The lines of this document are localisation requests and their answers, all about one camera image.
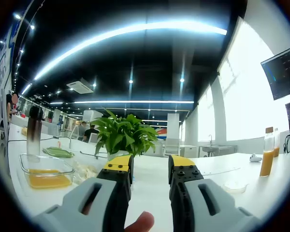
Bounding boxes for white table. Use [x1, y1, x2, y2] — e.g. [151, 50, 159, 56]
[7, 123, 290, 232]

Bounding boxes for crumpled clear plastic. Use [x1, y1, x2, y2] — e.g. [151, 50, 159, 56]
[72, 160, 99, 185]

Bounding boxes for dark tall tumbler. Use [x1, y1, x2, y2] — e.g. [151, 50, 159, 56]
[26, 105, 44, 162]

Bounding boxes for clear Petri dish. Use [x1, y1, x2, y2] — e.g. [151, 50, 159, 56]
[223, 181, 247, 194]

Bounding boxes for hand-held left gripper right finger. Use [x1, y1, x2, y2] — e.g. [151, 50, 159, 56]
[168, 154, 263, 232]

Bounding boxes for white office chair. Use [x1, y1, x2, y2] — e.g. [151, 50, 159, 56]
[163, 138, 181, 157]

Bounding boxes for person's left hand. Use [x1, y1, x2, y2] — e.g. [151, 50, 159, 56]
[124, 211, 156, 232]

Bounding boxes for blue white wall poster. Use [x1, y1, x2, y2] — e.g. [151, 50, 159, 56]
[0, 14, 18, 136]

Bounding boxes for short black cable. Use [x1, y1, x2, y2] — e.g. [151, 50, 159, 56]
[79, 150, 108, 160]

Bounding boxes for long curved ceiling light strip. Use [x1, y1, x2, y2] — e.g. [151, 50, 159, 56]
[33, 20, 228, 82]

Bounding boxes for thin ceiling light strip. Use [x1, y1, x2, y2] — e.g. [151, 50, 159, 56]
[49, 100, 195, 105]

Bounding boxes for ceiling air conditioner unit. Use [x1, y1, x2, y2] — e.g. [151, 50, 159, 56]
[66, 78, 95, 95]

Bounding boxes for glass container with orange liquid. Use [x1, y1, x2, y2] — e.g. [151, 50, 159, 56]
[19, 152, 76, 190]

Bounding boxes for slim bottle with orange liquid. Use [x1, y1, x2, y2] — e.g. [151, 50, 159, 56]
[273, 127, 281, 158]

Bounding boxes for black wall monitor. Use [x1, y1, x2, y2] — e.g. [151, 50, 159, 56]
[260, 47, 290, 101]

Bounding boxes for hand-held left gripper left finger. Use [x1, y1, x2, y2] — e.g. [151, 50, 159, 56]
[33, 154, 135, 232]

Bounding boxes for glass bottle of liquid culture medium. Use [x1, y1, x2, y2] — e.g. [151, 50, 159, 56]
[259, 131, 275, 177]

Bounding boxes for green leafy plant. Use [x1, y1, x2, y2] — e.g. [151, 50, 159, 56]
[89, 107, 160, 158]

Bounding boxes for steel sink with faucet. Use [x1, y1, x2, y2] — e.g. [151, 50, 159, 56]
[199, 134, 238, 158]

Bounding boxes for long black cable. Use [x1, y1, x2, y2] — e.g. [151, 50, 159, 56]
[8, 136, 71, 144]

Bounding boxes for white plant pot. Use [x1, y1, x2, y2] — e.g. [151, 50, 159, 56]
[107, 149, 131, 161]

